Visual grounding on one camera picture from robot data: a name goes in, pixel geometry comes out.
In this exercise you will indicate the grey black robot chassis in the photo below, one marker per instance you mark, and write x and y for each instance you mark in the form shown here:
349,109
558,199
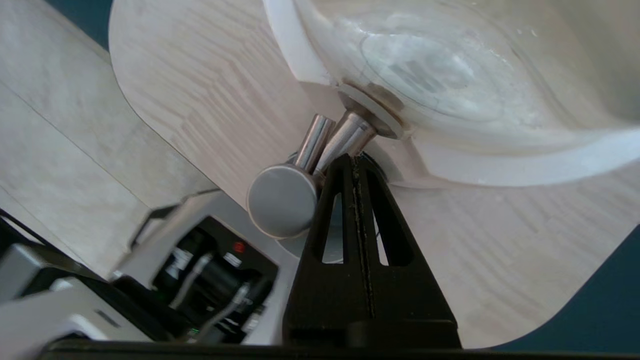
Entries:
150,280

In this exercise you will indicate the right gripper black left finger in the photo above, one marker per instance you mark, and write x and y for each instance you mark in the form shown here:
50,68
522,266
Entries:
325,300

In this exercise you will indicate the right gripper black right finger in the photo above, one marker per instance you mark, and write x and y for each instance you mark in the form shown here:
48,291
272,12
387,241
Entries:
405,295

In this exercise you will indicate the clear water dispenser white base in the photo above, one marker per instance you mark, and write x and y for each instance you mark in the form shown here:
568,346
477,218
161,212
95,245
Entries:
450,75

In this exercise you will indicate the grey-blue plastic cup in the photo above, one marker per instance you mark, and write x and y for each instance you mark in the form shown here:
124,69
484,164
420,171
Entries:
334,235

